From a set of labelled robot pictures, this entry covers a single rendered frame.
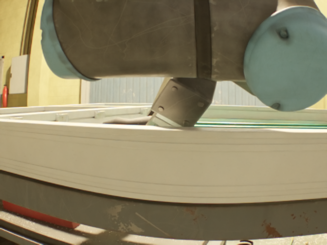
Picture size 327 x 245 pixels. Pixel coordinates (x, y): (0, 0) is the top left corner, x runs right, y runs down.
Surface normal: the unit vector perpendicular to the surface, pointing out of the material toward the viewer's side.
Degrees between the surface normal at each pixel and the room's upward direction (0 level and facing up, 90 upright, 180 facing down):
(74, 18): 129
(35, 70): 90
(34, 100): 90
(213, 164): 90
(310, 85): 135
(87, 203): 90
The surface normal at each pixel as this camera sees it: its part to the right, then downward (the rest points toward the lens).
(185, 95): -0.26, 0.65
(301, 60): 0.03, 0.73
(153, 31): -0.07, 0.44
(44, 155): -0.33, 0.04
